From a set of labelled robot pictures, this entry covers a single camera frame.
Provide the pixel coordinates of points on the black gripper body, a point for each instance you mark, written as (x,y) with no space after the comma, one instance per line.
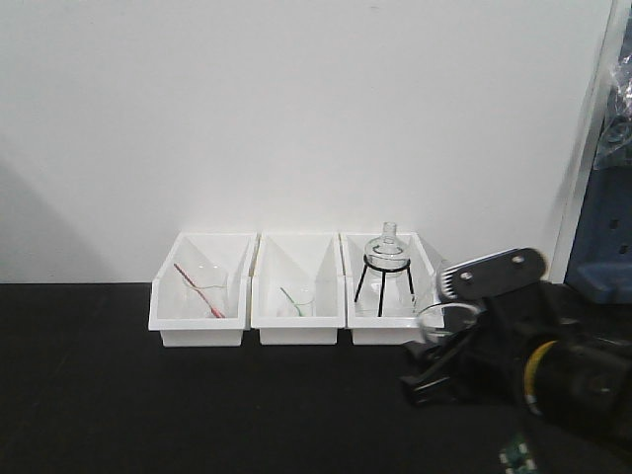
(524,348)

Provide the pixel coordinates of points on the white storage bin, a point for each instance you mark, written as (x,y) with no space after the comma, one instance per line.
(398,324)
(311,260)
(236,253)

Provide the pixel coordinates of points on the right white storage bin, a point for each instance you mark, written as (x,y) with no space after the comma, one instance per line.
(398,324)

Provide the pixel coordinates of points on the round glass flask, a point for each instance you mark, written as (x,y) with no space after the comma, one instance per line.
(387,251)

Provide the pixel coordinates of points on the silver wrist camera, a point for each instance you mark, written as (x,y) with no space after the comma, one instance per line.
(490,275)

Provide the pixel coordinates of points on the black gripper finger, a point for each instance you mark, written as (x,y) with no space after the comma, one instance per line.
(436,381)

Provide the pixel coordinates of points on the small glass beaker bin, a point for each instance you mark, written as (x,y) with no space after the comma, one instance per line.
(213,280)
(303,296)

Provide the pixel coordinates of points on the clear glass beaker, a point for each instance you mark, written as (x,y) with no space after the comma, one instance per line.
(443,320)

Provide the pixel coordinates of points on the black wire tripod stand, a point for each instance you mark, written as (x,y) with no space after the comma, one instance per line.
(384,270)

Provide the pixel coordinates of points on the small glass beaker left bin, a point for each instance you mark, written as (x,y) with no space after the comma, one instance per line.
(213,280)

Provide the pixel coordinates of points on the small glass beaker middle bin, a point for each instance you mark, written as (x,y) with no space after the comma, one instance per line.
(303,296)

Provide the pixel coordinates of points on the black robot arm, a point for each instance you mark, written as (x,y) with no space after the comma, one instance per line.
(603,415)

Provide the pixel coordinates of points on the green circuit board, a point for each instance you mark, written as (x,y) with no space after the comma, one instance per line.
(516,457)

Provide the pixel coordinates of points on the clear plastic bag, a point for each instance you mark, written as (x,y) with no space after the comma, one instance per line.
(614,143)

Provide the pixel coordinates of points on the middle white storage bin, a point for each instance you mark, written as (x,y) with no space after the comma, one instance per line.
(311,260)

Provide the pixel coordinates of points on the left white storage bin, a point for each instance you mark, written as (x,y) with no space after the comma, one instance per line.
(236,253)

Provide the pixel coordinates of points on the blue pegboard drying rack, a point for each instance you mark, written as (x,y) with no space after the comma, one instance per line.
(600,263)

